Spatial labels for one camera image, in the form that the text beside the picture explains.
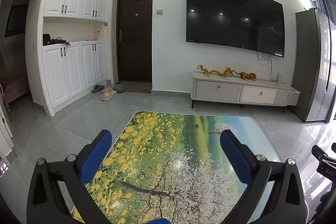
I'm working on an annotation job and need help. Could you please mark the floral glass table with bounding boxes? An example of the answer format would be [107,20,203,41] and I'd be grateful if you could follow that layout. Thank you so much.
[86,111,279,223]

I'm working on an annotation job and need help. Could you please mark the beige slipper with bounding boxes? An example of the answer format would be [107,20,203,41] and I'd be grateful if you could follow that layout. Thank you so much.
[101,88,117,101]

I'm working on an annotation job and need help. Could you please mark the grey slipper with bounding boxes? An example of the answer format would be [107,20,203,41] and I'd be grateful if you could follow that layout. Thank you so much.
[91,85,104,93]

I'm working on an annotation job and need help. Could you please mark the white TV cabinet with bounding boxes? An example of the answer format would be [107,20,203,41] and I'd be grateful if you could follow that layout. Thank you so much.
[191,72,300,107]

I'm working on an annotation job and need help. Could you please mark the golden dragon ornament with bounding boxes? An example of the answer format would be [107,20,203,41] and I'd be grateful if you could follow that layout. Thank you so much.
[197,64,257,81]

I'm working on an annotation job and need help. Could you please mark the grey refrigerator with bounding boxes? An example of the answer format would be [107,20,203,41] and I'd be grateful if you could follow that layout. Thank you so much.
[292,8,335,122]

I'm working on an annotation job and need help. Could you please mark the white shoe cabinet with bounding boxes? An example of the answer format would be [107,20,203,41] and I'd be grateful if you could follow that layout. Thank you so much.
[42,0,107,111]

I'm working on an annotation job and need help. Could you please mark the dark brown door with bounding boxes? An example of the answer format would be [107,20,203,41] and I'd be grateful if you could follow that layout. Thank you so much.
[116,0,153,83]

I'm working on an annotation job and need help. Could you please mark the black wall television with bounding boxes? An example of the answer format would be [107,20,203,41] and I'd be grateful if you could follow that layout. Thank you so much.
[186,0,285,57]

